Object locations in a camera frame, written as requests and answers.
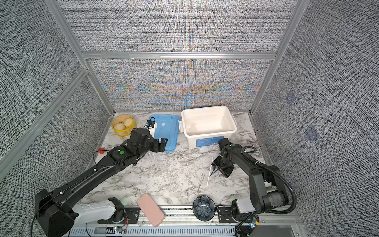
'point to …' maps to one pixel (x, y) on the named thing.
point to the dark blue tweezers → (212, 172)
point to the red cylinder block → (100, 151)
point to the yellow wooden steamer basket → (120, 118)
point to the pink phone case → (151, 209)
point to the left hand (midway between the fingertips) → (160, 138)
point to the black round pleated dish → (204, 208)
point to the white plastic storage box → (207, 122)
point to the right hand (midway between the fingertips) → (217, 169)
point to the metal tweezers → (201, 181)
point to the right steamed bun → (128, 122)
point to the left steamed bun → (119, 126)
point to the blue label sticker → (212, 141)
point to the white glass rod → (209, 171)
